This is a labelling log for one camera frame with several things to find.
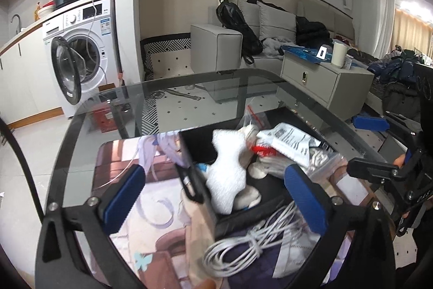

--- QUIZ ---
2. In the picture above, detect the white foam piece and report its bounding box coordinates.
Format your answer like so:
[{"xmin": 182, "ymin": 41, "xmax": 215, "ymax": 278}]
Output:
[{"xmin": 206, "ymin": 129, "xmax": 247, "ymax": 215}]

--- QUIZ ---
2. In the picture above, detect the white cable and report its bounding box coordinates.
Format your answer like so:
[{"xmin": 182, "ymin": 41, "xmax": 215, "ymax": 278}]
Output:
[{"xmin": 202, "ymin": 200, "xmax": 306, "ymax": 279}]

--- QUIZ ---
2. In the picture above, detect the red white snack packet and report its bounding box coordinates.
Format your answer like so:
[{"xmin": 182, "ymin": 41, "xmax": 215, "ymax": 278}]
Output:
[{"xmin": 250, "ymin": 144, "xmax": 279, "ymax": 157}]

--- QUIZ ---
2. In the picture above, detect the white plush toy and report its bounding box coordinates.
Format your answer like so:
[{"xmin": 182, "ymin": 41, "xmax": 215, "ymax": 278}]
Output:
[{"xmin": 195, "ymin": 164, "xmax": 261, "ymax": 215}]

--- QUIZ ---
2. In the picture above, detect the person right hand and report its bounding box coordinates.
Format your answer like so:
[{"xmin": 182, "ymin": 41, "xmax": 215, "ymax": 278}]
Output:
[{"xmin": 393, "ymin": 154, "xmax": 409, "ymax": 219}]

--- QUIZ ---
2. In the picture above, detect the person left hand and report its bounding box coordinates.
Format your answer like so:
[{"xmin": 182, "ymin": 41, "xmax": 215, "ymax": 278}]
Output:
[{"xmin": 194, "ymin": 279, "xmax": 216, "ymax": 289}]

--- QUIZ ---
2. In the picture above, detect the beige drawer cabinet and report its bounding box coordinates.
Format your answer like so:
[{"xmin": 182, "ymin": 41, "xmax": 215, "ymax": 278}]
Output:
[{"xmin": 281, "ymin": 53, "xmax": 373, "ymax": 120}]

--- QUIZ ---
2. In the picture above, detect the anime print desk mat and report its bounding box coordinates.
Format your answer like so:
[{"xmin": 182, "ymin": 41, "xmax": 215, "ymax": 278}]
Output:
[{"xmin": 91, "ymin": 134, "xmax": 373, "ymax": 289}]

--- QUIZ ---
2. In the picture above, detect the cream paper cup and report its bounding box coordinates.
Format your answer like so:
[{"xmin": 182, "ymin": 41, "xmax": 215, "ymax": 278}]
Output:
[{"xmin": 331, "ymin": 41, "xmax": 349, "ymax": 68}]

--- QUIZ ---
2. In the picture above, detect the black cardboard box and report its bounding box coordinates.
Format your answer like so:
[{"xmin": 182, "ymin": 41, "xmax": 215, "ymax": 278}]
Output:
[{"xmin": 174, "ymin": 105, "xmax": 339, "ymax": 239}]

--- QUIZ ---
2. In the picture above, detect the blue plastic bag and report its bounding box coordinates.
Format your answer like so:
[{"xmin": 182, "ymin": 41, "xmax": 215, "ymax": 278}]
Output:
[{"xmin": 280, "ymin": 45, "xmax": 332, "ymax": 64}]

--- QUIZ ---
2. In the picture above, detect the grey sofa pillow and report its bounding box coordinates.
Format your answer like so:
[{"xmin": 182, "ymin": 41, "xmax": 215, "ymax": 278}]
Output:
[{"xmin": 258, "ymin": 2, "xmax": 297, "ymax": 43}]

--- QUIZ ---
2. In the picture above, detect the white washing machine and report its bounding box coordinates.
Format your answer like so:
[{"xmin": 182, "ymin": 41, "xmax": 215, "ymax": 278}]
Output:
[{"xmin": 42, "ymin": 0, "xmax": 122, "ymax": 118}]

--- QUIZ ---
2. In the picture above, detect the black backpack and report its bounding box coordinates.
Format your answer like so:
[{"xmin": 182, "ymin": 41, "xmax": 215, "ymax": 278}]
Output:
[{"xmin": 216, "ymin": 0, "xmax": 263, "ymax": 65}]

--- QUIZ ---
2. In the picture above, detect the kitchen faucet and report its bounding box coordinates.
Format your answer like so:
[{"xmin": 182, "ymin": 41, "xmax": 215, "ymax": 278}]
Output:
[{"xmin": 9, "ymin": 13, "xmax": 23, "ymax": 35}]

